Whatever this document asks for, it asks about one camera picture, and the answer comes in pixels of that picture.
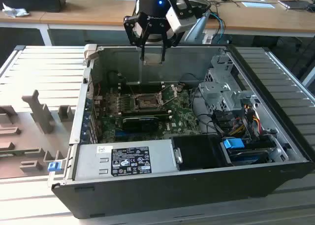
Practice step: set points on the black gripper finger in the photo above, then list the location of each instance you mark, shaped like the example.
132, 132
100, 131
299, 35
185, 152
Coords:
169, 44
131, 35

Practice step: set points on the silver square CPU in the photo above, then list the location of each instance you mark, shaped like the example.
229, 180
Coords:
153, 59

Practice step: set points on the black RAM slot bank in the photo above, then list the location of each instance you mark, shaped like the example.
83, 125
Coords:
145, 88
145, 113

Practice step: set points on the CPU socket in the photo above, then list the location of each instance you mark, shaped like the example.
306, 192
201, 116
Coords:
147, 102

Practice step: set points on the wooden desk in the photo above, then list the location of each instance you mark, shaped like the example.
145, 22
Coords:
98, 10

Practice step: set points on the beige case latch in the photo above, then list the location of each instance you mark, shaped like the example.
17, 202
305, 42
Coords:
89, 50

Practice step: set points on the silver metal disk bay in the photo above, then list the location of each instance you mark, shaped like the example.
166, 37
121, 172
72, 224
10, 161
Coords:
214, 94

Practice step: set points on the green motherboard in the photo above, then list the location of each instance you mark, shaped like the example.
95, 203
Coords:
182, 116

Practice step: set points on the black graphics card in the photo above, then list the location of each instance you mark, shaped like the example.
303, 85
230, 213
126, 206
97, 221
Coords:
140, 124

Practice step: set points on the white flat desk plate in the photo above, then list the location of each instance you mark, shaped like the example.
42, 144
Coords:
258, 5

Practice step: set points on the blue disk carrier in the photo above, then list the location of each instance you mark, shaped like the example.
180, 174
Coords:
232, 144

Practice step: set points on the crumpled white paper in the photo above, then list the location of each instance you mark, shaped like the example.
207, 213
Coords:
14, 12

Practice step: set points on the grey tablet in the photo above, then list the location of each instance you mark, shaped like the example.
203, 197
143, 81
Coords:
295, 4

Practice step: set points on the grey power supply unit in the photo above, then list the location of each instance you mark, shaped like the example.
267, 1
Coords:
88, 161

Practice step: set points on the brown parts rack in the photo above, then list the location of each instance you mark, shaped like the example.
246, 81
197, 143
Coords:
24, 126

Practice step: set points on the small blue clip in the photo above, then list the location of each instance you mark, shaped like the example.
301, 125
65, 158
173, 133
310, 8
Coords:
54, 167

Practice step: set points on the black open PC case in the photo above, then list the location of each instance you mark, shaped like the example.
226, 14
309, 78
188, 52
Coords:
147, 198

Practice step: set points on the green RAM stick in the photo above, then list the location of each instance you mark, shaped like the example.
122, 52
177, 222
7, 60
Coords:
22, 152

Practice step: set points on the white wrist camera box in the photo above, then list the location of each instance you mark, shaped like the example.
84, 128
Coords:
180, 20

